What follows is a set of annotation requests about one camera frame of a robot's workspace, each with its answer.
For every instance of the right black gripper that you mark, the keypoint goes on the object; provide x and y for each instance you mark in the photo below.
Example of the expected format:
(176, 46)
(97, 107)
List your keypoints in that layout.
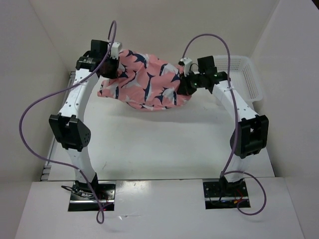
(184, 88)

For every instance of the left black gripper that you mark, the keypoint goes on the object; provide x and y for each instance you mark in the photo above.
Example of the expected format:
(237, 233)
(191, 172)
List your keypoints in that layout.
(114, 74)

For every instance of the pink navy patterned shorts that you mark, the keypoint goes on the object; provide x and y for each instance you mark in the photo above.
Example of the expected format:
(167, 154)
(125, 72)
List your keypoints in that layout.
(145, 83)

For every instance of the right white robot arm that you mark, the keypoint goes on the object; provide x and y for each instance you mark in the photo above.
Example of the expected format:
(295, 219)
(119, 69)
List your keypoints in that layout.
(251, 130)

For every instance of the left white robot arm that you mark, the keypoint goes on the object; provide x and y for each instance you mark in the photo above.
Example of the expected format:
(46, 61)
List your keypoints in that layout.
(68, 125)

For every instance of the white plastic basket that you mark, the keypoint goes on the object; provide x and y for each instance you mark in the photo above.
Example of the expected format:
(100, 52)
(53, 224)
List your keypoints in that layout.
(245, 78)

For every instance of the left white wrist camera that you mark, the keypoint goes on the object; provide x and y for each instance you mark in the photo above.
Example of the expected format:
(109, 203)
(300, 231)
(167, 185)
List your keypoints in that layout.
(116, 48)

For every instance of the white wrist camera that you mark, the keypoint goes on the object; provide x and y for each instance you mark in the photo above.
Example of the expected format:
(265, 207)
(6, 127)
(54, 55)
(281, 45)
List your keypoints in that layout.
(116, 48)
(186, 63)

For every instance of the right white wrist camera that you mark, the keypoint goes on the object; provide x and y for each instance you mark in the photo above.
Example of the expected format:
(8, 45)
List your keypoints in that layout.
(186, 63)

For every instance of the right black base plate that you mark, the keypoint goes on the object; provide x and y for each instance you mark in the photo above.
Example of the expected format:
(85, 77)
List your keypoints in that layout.
(218, 198)

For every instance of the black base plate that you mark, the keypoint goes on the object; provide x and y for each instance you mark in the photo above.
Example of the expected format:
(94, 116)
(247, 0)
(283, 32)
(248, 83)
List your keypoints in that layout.
(84, 201)
(218, 198)

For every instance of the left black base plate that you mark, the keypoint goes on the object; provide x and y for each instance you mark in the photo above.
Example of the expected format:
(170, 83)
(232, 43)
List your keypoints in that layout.
(84, 201)

